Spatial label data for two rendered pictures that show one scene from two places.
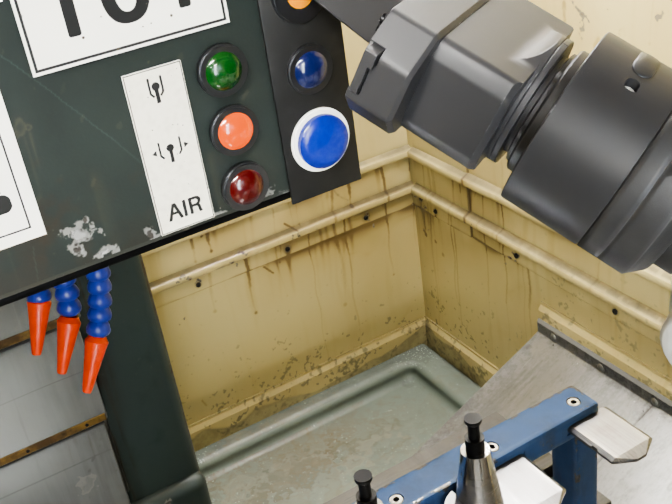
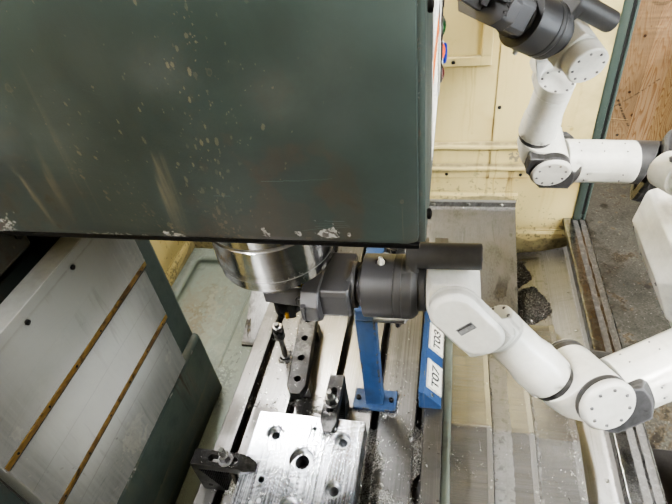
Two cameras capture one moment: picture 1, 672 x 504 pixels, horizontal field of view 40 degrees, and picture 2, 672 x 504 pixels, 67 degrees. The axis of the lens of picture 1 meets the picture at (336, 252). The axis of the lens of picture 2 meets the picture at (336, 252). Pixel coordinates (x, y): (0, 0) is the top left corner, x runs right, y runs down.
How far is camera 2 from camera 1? 71 cm
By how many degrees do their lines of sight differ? 40
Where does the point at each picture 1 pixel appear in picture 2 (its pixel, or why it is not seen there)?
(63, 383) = (148, 306)
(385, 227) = not seen: hidden behind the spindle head
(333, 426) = (186, 304)
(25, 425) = (141, 337)
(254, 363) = not seen: hidden behind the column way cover
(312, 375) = not seen: hidden behind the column
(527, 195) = (535, 39)
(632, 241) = (561, 42)
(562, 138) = (548, 16)
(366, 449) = (212, 302)
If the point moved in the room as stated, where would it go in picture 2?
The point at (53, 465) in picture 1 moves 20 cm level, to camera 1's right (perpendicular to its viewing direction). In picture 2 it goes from (155, 355) to (217, 301)
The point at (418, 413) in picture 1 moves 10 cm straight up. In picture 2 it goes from (219, 276) to (213, 257)
